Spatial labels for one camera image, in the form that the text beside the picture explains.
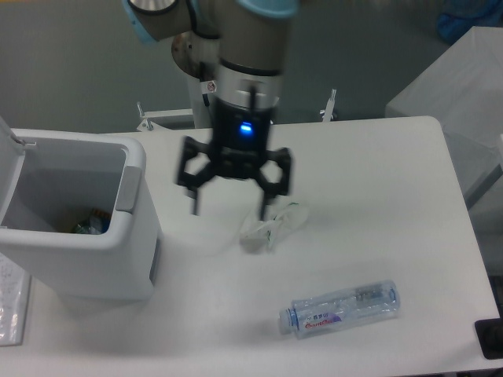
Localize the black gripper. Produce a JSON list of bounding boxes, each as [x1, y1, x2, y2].
[[175, 98, 293, 221]]

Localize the white push-lid trash can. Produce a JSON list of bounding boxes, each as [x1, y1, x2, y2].
[[1, 124, 160, 300]]

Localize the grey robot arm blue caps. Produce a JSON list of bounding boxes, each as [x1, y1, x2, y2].
[[123, 1, 300, 219]]

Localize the trash inside can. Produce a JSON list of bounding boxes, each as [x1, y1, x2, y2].
[[71, 208, 112, 235]]

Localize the crumpled white plastic bag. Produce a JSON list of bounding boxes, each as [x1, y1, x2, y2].
[[238, 202, 310, 253]]

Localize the silver clamp bolt right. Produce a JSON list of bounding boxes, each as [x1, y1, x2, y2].
[[319, 89, 338, 123]]

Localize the empty clear plastic bottle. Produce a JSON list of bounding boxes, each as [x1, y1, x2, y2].
[[278, 280, 401, 339]]

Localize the white side table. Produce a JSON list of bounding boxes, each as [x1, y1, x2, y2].
[[385, 27, 502, 276]]

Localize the paper sheet in plastic sleeve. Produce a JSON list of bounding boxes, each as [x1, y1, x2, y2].
[[1, 254, 31, 347]]

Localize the blue object top right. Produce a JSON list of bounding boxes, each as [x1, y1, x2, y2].
[[436, 9, 502, 45]]

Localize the black device at table edge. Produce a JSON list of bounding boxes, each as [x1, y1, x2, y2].
[[475, 318, 502, 360]]

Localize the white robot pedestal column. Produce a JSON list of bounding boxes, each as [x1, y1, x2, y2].
[[171, 31, 221, 129]]

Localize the black cable on pedestal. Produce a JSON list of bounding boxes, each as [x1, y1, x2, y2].
[[198, 61, 215, 119]]

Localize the white bracket with bolts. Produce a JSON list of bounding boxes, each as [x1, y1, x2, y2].
[[135, 101, 194, 133]]

